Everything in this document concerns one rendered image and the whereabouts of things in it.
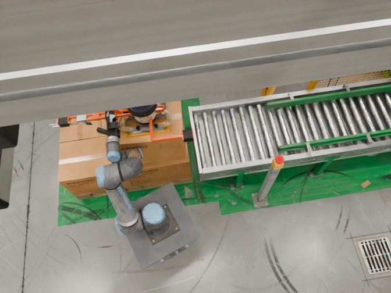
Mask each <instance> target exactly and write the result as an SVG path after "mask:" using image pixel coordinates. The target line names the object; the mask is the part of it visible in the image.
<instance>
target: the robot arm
mask: <svg viewBox="0 0 391 293"><path fill-rule="evenodd" d="M114 117H115V115H110V114H109V111H108V113H107V116H106V122H107V129H108V130H105V129H103V128H100V127H98V128H97V132H98V133H101V134H104V135H107V136H108V137H107V139H106V152H107V155H106V157H107V160H108V161H110V162H111V164H108V165H104V166H100V167H97V168H96V175H97V182H98V186H99V187H104V189H105V191H106V193H107V195H108V196H109V199H110V200H111V202H112V204H113V207H114V208H115V210H116V212H117V214H118V215H116V217H115V223H116V226H117V229H118V232H119V234H120V235H128V234H131V233H135V232H138V231H141V230H145V229H147V231H148V232H149V233H150V234H152V235H161V234H163V233H164V232H166V231H167V229H168V228H169V224H170V221H169V217H168V215H167V214H166V213H165V211H164V209H163V207H162V206H161V205H159V204H158V203H149V204H148V205H146V206H145V208H142V209H138V210H137V209H135V208H134V207H133V206H132V204H131V202H130V199H129V196H128V194H127V192H126V189H125V187H124V185H123V182H124V181H127V180H130V179H133V178H135V177H137V176H138V175H139V174H140V173H141V171H142V169H143V164H142V162H141V160H142V159H143V154H142V151H141V148H136V149H131V150H128V151H123V152H120V146H119V138H120V130H119V128H120V126H119V125H118V121H115V122H113V121H112V119H113V118H114Z"/></svg>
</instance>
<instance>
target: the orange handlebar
mask: <svg viewBox="0 0 391 293"><path fill-rule="evenodd" d="M157 108H162V109H157V110H155V113H157V112H163V111H164V110H165V106H164V105H157ZM119 111H121V112H128V110H127V109H121V110H119ZM100 115H104V112H98V113H90V114H87V117H88V116H92V118H86V119H87V121H92V120H93V121H99V120H101V119H105V118H104V116H101V117H100ZM125 116H133V115H132V114H131V113H124V114H119V115H116V117H125ZM69 118H70V119H74V118H77V116H71V117H69ZM149 123H150V137H151V141H153V142H156V141H164V140H174V139H179V138H182V135H173V136H168V137H159V138H154V133H153V126H152V117H150V119H149Z"/></svg>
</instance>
